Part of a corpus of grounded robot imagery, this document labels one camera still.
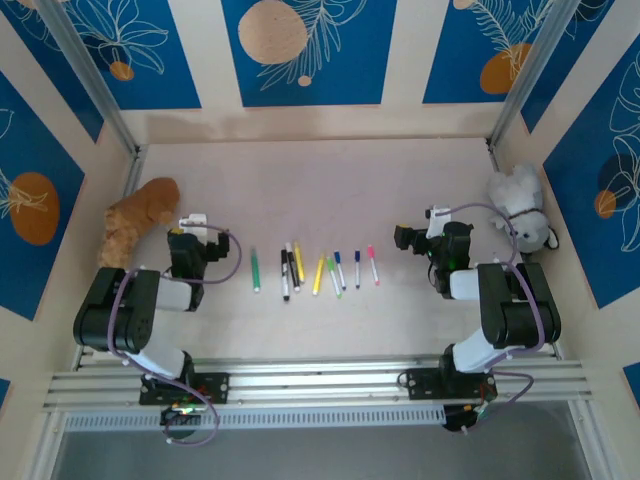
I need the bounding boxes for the white barrel black marker pen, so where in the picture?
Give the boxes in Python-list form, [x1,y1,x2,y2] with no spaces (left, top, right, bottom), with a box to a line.
[279,249,291,302]

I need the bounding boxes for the white pen blue ends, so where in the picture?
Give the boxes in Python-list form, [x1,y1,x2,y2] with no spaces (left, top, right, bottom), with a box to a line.
[333,250,348,292]

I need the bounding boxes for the white pen green ends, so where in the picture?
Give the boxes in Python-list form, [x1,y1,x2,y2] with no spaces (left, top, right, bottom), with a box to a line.
[326,256,344,300]

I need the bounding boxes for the orange cat plush toy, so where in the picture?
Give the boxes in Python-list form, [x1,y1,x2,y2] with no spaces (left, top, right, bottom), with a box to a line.
[96,176,182,269]

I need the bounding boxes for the white dog plush toy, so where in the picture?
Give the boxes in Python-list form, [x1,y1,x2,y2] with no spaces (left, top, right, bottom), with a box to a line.
[486,161,561,257]

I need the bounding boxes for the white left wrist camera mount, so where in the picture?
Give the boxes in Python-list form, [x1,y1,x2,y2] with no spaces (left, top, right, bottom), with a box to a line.
[178,213,209,239]

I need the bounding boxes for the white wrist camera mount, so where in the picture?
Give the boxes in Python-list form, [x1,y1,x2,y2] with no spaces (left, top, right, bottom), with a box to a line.
[178,213,209,239]
[425,203,454,239]

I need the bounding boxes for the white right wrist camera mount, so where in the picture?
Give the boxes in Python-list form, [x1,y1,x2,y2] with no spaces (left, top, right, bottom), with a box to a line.
[425,203,454,239]

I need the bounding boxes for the aluminium side rail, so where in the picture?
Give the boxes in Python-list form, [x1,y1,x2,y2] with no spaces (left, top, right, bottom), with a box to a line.
[487,142,565,360]
[72,144,149,372]

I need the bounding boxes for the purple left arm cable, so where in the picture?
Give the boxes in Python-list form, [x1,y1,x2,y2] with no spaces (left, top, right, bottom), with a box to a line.
[107,224,241,447]

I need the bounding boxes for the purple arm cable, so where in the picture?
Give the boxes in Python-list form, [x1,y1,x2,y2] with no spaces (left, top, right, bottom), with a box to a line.
[107,224,241,447]
[433,202,547,436]

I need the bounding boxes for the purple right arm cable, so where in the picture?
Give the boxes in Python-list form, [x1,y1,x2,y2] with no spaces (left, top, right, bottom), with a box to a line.
[433,202,547,436]

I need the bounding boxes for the blue floral wall panel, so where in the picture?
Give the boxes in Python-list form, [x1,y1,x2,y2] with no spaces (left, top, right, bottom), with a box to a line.
[422,0,569,106]
[222,0,399,107]
[519,0,621,134]
[52,0,202,111]
[0,69,87,322]
[0,0,105,145]
[542,37,640,310]

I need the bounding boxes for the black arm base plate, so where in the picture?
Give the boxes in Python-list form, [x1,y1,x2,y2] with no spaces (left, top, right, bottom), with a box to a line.
[399,367,497,401]
[138,372,232,406]

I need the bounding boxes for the aluminium frame post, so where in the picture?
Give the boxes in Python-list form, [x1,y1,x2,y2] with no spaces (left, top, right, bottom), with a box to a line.
[37,0,144,157]
[487,0,587,151]

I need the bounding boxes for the wide aluminium base rail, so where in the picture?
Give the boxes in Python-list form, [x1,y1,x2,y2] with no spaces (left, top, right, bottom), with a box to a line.
[42,354,597,412]

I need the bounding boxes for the white slotted cable tray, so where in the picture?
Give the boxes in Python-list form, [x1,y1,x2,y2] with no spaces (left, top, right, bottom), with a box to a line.
[62,403,447,432]

